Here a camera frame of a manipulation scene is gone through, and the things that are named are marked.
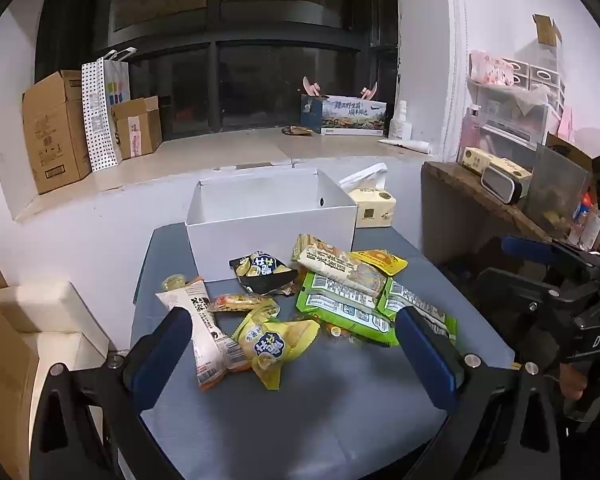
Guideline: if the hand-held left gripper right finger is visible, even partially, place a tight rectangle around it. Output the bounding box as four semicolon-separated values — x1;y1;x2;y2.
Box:
395;305;564;480

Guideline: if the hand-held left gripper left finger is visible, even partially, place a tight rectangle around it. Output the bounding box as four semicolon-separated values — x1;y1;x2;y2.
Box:
30;306;194;480

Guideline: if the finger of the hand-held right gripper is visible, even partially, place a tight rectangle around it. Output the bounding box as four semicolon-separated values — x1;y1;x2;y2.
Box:
501;234;600;268
472;267;581;322

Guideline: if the long white snack packet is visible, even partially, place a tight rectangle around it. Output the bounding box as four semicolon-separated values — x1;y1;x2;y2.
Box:
155;280;251;392

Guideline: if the small orange snack packet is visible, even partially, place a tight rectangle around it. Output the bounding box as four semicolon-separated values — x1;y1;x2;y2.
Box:
211;292;281;313

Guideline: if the large green snack packet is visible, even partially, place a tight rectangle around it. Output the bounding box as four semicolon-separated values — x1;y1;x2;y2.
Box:
295;271;401;348

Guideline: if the yellow snack packet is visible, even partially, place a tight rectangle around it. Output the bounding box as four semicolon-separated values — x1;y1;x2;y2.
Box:
350;250;409;276

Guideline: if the yellow chip packet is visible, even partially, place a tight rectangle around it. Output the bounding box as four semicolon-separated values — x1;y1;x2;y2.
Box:
231;307;321;391

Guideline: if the beige printed snack packet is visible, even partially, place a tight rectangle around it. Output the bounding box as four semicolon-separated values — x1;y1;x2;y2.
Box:
292;234;388;298

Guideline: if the black chip packet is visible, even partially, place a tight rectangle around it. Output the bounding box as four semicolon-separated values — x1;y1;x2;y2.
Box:
229;251;299;295

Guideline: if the white cardboard box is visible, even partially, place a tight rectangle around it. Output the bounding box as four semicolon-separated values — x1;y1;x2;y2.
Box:
185;167;358;283

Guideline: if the person's right hand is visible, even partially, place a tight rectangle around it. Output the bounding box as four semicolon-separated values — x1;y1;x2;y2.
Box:
559;352;600;402

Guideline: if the grey translucent bag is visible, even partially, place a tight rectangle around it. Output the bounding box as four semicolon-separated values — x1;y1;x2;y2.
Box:
525;142;593;241

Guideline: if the black and white clock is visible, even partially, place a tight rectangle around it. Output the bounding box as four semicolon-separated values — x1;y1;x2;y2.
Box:
480;165;523;205

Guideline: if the brown side table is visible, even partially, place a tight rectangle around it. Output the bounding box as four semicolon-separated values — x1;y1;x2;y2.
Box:
421;160;551;266

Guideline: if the yellow carton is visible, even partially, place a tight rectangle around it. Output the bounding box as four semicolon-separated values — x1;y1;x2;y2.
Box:
460;146;533;186

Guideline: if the white storage box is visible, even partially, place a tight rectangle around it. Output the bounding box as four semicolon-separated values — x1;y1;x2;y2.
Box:
0;280;111;411

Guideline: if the white drawer organizer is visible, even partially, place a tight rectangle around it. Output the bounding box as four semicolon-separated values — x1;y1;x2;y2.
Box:
467;50;563;147

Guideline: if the pale yellow tissue pack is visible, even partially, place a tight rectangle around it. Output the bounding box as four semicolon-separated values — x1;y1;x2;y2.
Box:
339;162;397;229

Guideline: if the flat brown cardboard sheet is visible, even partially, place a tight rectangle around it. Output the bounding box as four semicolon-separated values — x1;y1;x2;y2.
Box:
0;267;41;480

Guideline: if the white plastic bottle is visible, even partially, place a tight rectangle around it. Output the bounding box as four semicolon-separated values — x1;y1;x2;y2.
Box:
389;101;413;141

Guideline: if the pink cloth pouch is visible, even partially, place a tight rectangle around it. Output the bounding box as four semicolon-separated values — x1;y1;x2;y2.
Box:
469;51;515;86

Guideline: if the cardboard piece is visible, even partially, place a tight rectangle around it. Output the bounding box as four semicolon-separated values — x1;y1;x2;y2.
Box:
532;14;562;46

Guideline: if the blue printed tissue box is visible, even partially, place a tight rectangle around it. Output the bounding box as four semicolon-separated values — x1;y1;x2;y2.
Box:
300;94;387;136

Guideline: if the small brown cardboard box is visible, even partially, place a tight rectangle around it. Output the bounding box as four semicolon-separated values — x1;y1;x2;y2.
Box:
111;96;163;160

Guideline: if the dotted white paper bag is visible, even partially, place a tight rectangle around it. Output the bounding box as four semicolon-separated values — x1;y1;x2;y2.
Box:
81;47;131;172

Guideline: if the large brown cardboard box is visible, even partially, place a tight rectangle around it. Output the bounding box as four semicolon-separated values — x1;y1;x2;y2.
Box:
22;70;93;195

